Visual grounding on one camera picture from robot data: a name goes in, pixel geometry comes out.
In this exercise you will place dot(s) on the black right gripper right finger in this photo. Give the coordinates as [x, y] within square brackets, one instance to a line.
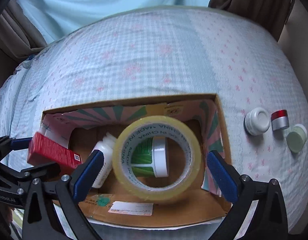
[270, 217]

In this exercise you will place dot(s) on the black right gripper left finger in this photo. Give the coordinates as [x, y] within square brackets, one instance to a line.
[40, 218]

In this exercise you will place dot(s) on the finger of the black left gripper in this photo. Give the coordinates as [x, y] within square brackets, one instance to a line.
[12, 180]
[8, 144]

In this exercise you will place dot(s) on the red Marubi carton box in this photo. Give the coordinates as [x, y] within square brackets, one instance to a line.
[43, 150]

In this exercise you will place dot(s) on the pale green cream jar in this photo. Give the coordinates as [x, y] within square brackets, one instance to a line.
[297, 138]

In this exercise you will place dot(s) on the grey white round jar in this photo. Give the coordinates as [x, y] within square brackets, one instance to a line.
[257, 121]

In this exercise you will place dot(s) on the red lidded silver jar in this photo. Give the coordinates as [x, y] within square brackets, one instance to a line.
[279, 120]

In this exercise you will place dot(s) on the yellow packing tape roll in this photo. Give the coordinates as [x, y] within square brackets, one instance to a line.
[156, 126]

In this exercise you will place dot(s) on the white pill bottle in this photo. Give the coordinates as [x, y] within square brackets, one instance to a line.
[105, 146]

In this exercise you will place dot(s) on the open cardboard box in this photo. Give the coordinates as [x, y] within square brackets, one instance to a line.
[81, 127]

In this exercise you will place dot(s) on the green labelled white jar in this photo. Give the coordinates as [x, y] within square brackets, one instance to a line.
[150, 158]

